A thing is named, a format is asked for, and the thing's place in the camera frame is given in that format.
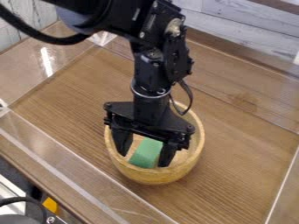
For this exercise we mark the clear acrylic corner bracket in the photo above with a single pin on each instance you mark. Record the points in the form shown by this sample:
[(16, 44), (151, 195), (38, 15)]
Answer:
[(101, 38)]

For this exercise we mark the green rectangular block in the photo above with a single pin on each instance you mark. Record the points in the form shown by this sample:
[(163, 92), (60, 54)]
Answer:
[(147, 154)]

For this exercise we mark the yellow and black device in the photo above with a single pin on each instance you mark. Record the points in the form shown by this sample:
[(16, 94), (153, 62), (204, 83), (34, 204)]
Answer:
[(45, 212)]

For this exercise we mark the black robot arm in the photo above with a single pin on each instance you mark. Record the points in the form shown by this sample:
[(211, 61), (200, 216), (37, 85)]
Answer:
[(152, 26)]

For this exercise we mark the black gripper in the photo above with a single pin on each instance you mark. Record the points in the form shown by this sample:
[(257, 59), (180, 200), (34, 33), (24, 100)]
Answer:
[(153, 118)]

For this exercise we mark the brown wooden bowl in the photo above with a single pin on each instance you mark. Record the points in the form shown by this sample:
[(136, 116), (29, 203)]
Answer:
[(160, 175)]

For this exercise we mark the clear acrylic tray wall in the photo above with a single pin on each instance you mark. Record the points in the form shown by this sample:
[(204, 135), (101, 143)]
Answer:
[(83, 189)]

